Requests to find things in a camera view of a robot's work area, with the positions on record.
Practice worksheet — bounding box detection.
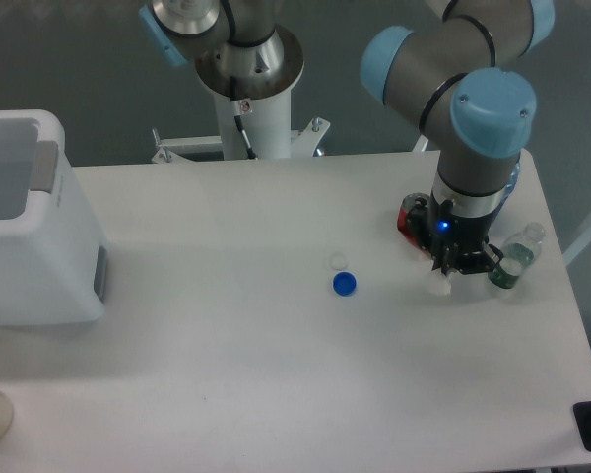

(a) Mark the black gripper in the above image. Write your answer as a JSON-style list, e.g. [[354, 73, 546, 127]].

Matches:
[[428, 195, 503, 277]]

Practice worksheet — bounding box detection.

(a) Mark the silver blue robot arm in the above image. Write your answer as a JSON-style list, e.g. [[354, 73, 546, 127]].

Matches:
[[139, 1, 555, 275]]

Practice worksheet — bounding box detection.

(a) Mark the white trash bin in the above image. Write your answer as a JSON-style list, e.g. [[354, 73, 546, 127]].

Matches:
[[0, 109, 109, 326]]

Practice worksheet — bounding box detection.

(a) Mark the clear green-label bottle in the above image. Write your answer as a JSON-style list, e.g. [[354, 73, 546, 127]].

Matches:
[[488, 222, 546, 290]]

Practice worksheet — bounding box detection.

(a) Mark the crushed red soda can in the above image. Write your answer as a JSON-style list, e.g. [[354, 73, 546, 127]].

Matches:
[[397, 193, 431, 257]]

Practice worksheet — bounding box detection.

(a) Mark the blue plastic drink bottle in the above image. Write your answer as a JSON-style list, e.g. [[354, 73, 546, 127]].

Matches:
[[500, 161, 521, 207]]

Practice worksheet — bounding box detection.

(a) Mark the blue bottle cap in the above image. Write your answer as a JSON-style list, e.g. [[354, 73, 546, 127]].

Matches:
[[332, 271, 358, 297]]

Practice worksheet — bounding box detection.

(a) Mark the white bottle cap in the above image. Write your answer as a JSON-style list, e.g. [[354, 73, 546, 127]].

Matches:
[[328, 252, 349, 271]]

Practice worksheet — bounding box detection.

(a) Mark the white metal base frame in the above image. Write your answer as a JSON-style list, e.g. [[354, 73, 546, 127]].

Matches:
[[151, 117, 331, 164]]

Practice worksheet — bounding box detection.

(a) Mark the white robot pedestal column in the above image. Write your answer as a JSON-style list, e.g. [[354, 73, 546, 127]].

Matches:
[[213, 92, 292, 159]]

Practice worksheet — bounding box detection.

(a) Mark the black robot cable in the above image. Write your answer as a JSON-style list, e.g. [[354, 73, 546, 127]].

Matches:
[[229, 73, 258, 161]]

